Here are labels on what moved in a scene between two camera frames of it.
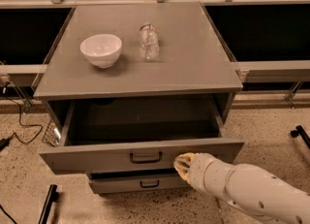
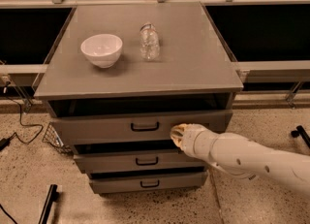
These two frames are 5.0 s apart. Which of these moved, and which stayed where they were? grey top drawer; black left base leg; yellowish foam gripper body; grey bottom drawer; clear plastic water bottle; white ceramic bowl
Moved: grey top drawer; yellowish foam gripper body
Stayed: clear plastic water bottle; black left base leg; grey bottom drawer; white ceramic bowl
